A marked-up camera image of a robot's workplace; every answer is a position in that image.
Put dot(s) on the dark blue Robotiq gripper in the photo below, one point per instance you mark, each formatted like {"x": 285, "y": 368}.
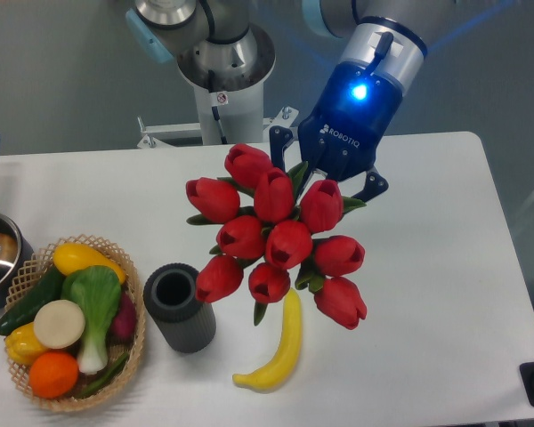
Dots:
{"x": 340, "y": 136}

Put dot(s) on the red tulip bouquet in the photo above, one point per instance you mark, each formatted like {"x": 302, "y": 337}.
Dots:
{"x": 272, "y": 237}

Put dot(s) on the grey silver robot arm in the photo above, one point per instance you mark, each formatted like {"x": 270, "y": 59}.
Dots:
{"x": 226, "y": 59}

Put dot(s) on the dark grey ribbed vase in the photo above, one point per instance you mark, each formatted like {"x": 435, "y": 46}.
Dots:
{"x": 169, "y": 295}

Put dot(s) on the yellow toy banana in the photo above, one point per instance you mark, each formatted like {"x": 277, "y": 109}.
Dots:
{"x": 282, "y": 364}

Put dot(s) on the green toy bok choy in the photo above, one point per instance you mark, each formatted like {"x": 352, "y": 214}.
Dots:
{"x": 96, "y": 291}

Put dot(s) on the purple toy radish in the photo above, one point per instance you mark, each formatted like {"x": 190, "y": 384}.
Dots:
{"x": 124, "y": 323}

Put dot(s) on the woven wicker basket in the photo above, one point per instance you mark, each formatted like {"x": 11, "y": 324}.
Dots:
{"x": 29, "y": 274}

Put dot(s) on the white round toy slice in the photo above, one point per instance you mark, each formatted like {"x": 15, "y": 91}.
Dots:
{"x": 59, "y": 324}

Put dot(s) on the green toy bean pod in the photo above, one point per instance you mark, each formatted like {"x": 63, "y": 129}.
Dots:
{"x": 105, "y": 378}

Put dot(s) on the green toy cucumber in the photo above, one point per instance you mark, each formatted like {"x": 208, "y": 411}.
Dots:
{"x": 47, "y": 289}

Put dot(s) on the orange toy orange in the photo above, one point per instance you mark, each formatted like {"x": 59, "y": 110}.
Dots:
{"x": 53, "y": 374}

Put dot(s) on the yellow toy bell pepper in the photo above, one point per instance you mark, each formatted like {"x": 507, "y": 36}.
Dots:
{"x": 23, "y": 347}

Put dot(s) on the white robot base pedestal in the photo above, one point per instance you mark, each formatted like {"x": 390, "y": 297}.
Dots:
{"x": 230, "y": 116}

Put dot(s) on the white metal frame bracket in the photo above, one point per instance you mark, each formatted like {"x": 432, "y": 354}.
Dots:
{"x": 159, "y": 136}

